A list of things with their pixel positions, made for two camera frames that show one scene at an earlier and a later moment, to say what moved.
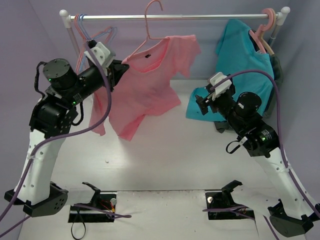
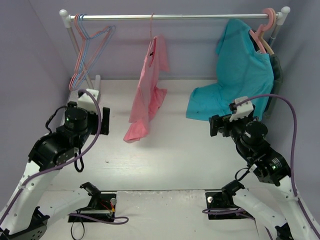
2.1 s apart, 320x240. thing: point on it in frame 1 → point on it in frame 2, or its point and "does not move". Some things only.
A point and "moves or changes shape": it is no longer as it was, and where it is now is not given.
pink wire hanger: (147, 29) moves or changes shape
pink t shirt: (147, 86) moves or changes shape
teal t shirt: (236, 51) does not move
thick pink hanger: (271, 15) does not move
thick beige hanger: (262, 37) does not move
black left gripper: (114, 72) → (105, 120)
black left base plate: (102, 209) does not move
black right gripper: (208, 100) → (215, 125)
